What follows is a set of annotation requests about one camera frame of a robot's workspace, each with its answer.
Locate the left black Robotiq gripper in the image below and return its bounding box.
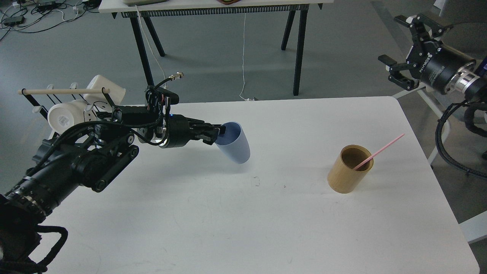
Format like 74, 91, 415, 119
159, 114, 226, 148

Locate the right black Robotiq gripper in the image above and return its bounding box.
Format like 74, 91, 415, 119
378, 14, 477, 96

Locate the blue plastic cup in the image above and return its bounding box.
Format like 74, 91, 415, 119
215, 121, 251, 164

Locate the pink chopstick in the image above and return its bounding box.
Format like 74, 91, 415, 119
353, 134, 405, 170

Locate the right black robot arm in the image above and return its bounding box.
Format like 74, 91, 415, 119
378, 12, 486, 179

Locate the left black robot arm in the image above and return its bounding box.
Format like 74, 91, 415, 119
1, 72, 229, 274

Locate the white cup rear on rack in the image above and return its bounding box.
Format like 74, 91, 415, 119
82, 75, 126, 112

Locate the white cup on rack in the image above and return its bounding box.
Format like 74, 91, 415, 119
82, 75, 126, 112
48, 99, 96, 134

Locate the bamboo wooden cup holder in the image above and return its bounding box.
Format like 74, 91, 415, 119
327, 145, 374, 194

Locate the white cup front on rack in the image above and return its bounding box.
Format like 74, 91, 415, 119
48, 99, 96, 134

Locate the grey office chair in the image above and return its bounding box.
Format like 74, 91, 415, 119
392, 0, 487, 166

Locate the background table with black legs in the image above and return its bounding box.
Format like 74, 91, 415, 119
98, 0, 326, 96

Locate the white hanging cable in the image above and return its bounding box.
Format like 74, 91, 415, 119
240, 13, 255, 102

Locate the cream hanging cable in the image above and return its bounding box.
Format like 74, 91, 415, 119
136, 5, 169, 90

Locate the black wire cup rack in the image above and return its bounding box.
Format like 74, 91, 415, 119
18, 87, 126, 135

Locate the floor cables and power strip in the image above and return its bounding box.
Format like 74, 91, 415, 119
0, 0, 102, 40

